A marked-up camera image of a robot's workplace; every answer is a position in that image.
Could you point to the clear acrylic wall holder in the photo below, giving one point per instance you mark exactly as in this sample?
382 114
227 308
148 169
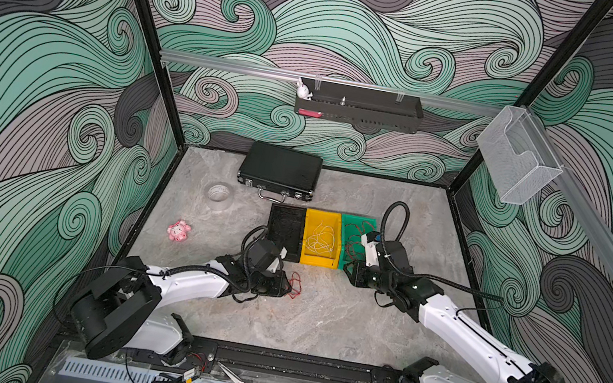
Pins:
518 154

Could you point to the black aluminium carry case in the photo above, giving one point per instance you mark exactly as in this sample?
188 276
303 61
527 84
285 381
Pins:
280 170

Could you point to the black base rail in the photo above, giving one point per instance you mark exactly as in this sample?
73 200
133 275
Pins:
203 353

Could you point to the black wall shelf tray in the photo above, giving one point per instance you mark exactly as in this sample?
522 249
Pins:
364 108

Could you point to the black plastic bin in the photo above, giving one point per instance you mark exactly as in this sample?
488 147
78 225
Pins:
286 227

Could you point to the pink marker in tray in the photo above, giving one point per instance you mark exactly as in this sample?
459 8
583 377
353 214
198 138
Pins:
309 113

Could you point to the pink pig toy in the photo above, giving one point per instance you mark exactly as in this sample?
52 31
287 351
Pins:
178 232

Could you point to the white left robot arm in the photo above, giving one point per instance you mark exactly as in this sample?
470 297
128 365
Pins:
120 308

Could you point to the aluminium wall rail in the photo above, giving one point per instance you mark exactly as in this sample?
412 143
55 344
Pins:
275 73

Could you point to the green plastic bin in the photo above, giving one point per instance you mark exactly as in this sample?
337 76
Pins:
352 228

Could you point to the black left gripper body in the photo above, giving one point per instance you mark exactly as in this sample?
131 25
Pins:
270 284

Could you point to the yellow plastic bin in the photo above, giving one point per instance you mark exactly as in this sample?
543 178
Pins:
321 242

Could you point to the white rabbit figurine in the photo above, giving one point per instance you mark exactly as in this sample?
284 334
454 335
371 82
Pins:
302 91

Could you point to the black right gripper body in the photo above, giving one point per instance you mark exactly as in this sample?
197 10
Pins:
372 277

